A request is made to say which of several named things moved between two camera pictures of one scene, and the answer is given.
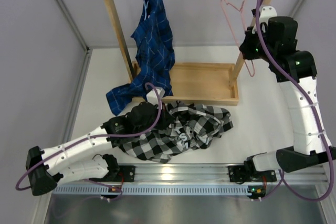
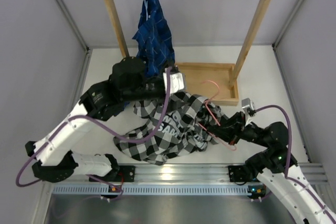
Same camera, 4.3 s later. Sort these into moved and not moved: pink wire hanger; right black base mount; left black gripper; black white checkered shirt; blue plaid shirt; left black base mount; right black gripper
Moved: left black gripper; black white checkered shirt; right black gripper; pink wire hanger
Not moved: right black base mount; left black base mount; blue plaid shirt
